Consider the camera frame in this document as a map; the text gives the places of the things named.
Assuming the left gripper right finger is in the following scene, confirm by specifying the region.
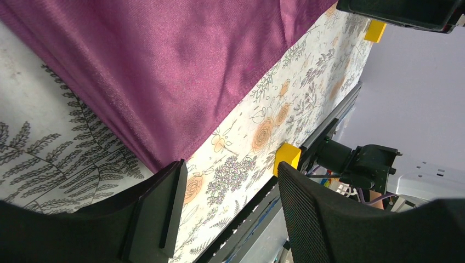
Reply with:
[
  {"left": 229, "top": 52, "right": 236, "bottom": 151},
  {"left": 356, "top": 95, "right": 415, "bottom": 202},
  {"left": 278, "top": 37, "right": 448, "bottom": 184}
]
[{"left": 277, "top": 162, "right": 464, "bottom": 262}]

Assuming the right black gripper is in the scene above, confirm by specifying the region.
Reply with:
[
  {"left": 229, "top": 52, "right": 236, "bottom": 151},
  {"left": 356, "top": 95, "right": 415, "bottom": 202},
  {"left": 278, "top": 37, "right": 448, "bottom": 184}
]
[{"left": 337, "top": 0, "right": 464, "bottom": 33}]

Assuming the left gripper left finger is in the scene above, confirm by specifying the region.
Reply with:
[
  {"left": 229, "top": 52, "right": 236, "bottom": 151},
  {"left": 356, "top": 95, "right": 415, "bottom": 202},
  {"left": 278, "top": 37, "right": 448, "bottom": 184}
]
[{"left": 1, "top": 159, "right": 187, "bottom": 262}]

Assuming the purple satin napkin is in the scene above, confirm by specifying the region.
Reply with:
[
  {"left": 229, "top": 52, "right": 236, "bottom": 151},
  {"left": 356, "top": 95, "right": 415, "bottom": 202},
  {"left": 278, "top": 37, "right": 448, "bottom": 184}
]
[{"left": 1, "top": 0, "right": 333, "bottom": 172}]

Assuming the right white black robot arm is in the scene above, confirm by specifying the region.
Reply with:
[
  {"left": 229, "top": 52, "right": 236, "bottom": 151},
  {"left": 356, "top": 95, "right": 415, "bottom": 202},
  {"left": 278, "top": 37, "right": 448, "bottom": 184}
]
[{"left": 310, "top": 1, "right": 464, "bottom": 203}]

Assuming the yellow block at right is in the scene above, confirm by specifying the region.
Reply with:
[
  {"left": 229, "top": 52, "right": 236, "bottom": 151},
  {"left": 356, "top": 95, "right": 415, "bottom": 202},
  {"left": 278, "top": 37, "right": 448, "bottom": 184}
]
[{"left": 364, "top": 20, "right": 387, "bottom": 43}]

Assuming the yellow block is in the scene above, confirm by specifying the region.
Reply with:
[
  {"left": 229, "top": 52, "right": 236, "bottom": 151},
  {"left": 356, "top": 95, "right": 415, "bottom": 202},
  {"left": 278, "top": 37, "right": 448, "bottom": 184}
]
[
  {"left": 364, "top": 20, "right": 387, "bottom": 43},
  {"left": 273, "top": 142, "right": 302, "bottom": 177}
]

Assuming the yellow block near front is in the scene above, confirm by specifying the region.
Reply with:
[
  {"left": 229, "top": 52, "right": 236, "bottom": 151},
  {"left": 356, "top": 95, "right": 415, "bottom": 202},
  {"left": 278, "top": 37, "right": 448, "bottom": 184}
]
[{"left": 273, "top": 142, "right": 302, "bottom": 177}]

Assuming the floral tablecloth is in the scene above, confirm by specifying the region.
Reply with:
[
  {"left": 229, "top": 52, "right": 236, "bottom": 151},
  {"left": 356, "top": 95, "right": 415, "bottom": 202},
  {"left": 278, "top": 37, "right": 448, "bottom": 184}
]
[{"left": 1, "top": 7, "right": 371, "bottom": 262}]

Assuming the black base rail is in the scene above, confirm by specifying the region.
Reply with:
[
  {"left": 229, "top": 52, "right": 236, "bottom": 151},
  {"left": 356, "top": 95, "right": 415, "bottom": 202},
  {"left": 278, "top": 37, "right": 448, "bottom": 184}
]
[{"left": 192, "top": 81, "right": 364, "bottom": 263}]

